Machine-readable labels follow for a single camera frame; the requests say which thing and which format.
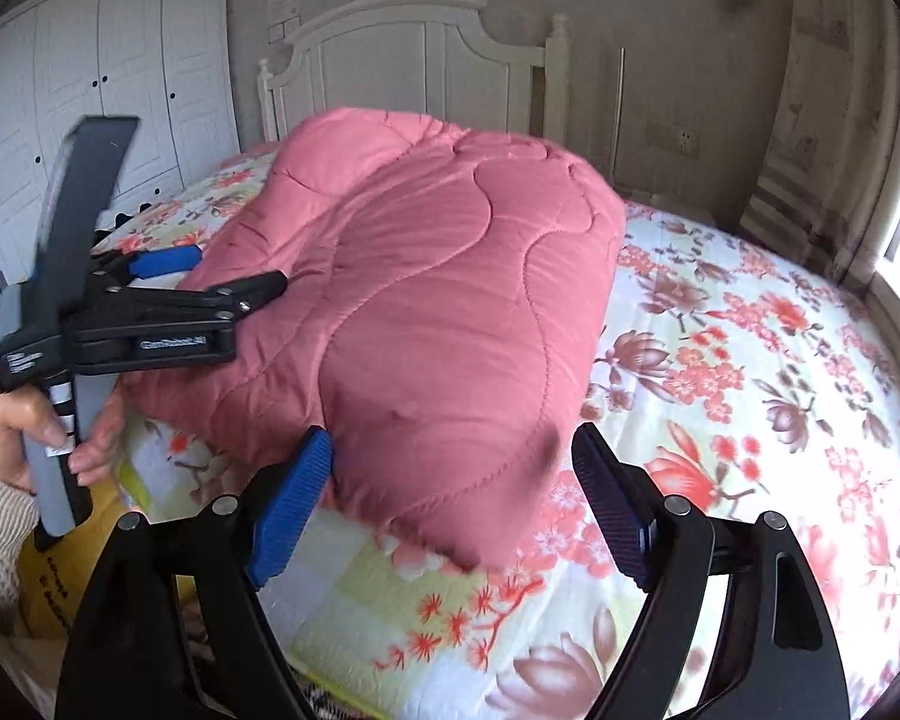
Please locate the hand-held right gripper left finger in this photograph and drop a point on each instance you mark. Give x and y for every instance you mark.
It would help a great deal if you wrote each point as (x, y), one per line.
(294, 508)

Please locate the yellow bag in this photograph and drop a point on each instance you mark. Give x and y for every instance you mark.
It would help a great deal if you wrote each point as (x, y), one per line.
(52, 585)

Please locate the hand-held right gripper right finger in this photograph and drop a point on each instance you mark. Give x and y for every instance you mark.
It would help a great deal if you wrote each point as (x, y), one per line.
(607, 510)

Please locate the wall outlet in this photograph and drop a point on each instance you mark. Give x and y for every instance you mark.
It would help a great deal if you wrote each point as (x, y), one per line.
(673, 139)

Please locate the white wooden headboard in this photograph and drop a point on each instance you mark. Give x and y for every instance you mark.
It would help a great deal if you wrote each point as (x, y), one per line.
(420, 67)

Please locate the pink quilted comforter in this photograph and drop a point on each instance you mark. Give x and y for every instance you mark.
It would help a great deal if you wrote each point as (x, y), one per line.
(435, 292)

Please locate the striped curtain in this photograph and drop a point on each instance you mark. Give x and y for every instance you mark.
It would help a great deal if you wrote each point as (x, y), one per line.
(817, 127)

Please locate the white wardrobe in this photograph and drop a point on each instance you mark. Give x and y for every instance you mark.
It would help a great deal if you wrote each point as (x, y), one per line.
(120, 75)

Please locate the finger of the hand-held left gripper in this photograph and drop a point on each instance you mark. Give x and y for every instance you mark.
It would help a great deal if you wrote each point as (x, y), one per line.
(166, 262)
(195, 300)

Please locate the person's left hand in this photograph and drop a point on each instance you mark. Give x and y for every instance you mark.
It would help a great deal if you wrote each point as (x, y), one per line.
(4, 427)

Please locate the floral bedsheet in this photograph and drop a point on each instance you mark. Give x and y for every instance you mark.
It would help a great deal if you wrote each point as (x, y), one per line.
(735, 405)

